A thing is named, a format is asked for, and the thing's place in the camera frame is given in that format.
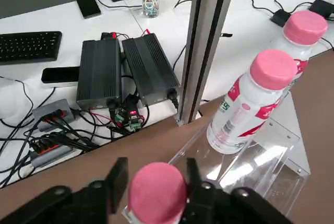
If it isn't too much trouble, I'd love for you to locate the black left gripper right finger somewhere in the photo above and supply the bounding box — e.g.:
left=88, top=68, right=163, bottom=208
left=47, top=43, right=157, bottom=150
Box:
left=182, top=158, right=285, bottom=224

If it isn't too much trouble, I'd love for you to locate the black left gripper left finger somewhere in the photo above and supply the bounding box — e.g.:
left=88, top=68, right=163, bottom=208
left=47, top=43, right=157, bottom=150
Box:
left=0, top=157, right=129, bottom=224

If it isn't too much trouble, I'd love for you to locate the white bottle with pink cap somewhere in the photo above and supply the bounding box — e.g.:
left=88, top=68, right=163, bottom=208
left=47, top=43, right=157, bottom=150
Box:
left=206, top=49, right=298, bottom=156
left=270, top=10, right=329, bottom=91
left=127, top=162, right=188, bottom=224

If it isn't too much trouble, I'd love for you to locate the clear acrylic stepped shelf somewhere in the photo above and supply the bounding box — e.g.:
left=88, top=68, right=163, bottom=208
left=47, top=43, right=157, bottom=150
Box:
left=122, top=88, right=312, bottom=224

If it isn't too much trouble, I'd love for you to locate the grey power strip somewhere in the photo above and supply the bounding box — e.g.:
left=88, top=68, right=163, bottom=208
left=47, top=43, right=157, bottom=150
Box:
left=28, top=140, right=79, bottom=169
left=32, top=98, right=77, bottom=132

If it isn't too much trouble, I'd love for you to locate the green circuit board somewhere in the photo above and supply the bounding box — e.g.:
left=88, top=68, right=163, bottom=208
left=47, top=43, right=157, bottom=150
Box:
left=114, top=95, right=147, bottom=133

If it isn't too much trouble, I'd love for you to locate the black and white sensor bar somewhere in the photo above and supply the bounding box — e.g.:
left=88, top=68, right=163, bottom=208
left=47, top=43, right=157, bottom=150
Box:
left=41, top=66, right=80, bottom=89

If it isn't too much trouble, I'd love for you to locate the black ribbed power supply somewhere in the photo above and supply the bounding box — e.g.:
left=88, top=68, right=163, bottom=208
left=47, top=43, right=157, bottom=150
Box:
left=76, top=40, right=123, bottom=110
left=122, top=33, right=181, bottom=108

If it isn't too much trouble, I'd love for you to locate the black keyboard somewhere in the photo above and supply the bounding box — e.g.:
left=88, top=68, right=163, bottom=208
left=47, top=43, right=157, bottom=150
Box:
left=0, top=31, right=63, bottom=66

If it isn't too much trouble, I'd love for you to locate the black power adapter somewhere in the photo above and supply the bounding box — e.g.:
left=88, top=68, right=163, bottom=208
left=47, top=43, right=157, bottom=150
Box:
left=308, top=0, right=334, bottom=21
left=269, top=9, right=292, bottom=28

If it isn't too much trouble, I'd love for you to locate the black smartphone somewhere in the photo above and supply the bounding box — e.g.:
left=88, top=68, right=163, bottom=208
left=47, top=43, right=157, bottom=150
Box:
left=75, top=0, right=102, bottom=20

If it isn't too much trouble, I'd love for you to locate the black desk cable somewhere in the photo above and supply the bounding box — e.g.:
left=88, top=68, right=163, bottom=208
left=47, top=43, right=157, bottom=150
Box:
left=0, top=76, right=57, bottom=128

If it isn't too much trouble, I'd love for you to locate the aluminium frame post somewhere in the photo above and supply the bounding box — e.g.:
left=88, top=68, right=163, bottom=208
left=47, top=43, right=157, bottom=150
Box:
left=176, top=0, right=240, bottom=127

